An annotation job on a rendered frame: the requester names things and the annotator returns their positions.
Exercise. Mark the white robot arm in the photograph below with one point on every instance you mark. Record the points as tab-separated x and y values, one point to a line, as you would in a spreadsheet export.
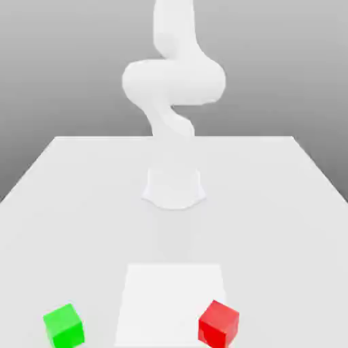
174	81

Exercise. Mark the small red cube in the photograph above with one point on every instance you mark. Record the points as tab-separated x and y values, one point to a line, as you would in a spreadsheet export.
217	325

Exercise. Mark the small green cube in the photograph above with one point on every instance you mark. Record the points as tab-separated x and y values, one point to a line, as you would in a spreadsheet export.
64	326

